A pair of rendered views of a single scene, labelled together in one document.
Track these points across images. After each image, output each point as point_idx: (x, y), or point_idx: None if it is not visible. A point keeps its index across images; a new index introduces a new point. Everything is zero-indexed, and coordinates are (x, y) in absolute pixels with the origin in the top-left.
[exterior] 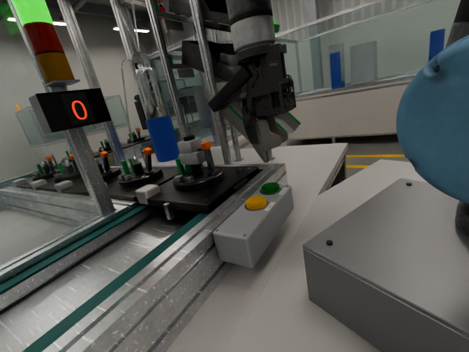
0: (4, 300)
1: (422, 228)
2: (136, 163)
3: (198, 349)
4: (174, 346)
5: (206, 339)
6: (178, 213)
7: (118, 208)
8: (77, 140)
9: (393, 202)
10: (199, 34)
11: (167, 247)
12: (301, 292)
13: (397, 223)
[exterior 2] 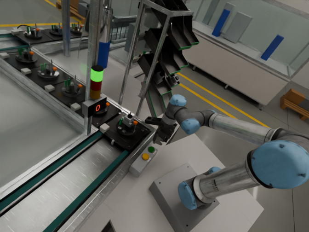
0: (60, 167)
1: None
2: None
3: (119, 194)
4: (112, 192)
5: (121, 192)
6: None
7: (91, 131)
8: None
9: (180, 172)
10: (152, 67)
11: (115, 165)
12: (147, 186)
13: (176, 181)
